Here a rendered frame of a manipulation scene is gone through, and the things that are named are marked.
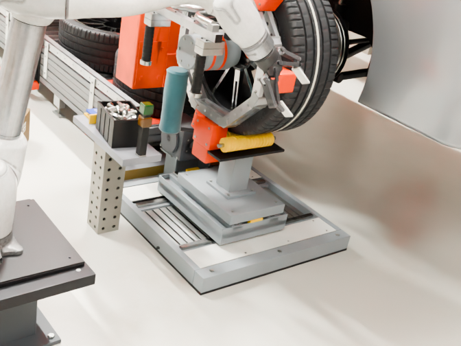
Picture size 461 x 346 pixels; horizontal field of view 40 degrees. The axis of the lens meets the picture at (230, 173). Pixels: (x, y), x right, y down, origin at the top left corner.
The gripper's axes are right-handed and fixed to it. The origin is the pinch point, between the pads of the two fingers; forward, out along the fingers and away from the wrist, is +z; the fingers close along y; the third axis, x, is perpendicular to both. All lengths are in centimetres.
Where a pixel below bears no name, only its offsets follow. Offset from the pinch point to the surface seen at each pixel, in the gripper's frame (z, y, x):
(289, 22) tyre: -3.5, -32.3, -16.7
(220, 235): 52, 25, -59
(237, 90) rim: 17, -21, -50
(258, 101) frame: 10.5, -8.7, -27.7
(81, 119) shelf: -6, 10, -103
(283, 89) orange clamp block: 8.2, -11.7, -16.1
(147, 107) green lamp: -9, 9, -59
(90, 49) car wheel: 17, -64, -192
